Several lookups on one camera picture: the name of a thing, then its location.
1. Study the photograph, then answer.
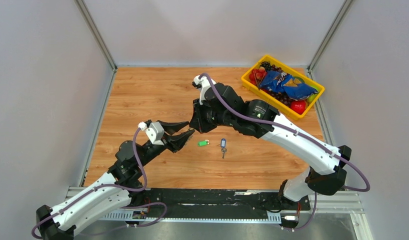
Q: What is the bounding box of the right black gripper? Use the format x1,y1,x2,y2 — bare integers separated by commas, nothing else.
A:
189,96,234,134

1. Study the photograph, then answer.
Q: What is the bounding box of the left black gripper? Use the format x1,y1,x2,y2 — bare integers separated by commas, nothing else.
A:
136,119,195,167

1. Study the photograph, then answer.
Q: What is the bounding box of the blue key tag with key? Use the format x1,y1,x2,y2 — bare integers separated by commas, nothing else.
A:
220,138,227,159

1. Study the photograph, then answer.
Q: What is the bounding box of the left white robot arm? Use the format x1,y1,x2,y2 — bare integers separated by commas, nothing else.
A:
31,120,195,240

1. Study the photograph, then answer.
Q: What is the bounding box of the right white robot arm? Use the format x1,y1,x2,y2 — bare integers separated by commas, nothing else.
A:
189,83,351,209

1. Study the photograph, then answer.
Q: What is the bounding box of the green key tag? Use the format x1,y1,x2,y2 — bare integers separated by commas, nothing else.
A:
197,139,210,147

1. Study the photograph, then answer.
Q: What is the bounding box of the blue snack bag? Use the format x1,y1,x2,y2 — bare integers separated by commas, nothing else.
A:
257,70,319,101

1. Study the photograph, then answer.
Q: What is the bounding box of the dark grape bunch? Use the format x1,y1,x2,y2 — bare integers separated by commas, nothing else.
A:
260,61,292,107

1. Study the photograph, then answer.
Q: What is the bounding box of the yellow plastic basket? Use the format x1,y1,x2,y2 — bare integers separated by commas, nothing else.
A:
241,55,325,120

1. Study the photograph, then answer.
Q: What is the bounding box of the red apple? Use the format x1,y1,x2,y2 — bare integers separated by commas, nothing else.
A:
290,100,307,115

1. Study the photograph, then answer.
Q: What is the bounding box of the green fruit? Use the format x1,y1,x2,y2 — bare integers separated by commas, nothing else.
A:
306,85,319,104

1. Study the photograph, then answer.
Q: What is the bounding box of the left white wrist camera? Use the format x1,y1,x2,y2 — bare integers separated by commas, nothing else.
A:
137,121,165,146

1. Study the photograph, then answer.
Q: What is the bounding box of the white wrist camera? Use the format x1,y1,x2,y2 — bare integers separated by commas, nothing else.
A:
192,72,216,105
137,121,165,146

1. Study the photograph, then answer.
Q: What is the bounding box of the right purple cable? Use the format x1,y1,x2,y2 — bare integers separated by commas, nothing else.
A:
197,72,371,232

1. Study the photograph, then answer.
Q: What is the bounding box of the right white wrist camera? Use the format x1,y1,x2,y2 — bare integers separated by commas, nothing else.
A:
192,72,216,105

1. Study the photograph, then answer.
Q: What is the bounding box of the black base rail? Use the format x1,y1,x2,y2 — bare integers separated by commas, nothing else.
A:
91,188,311,224

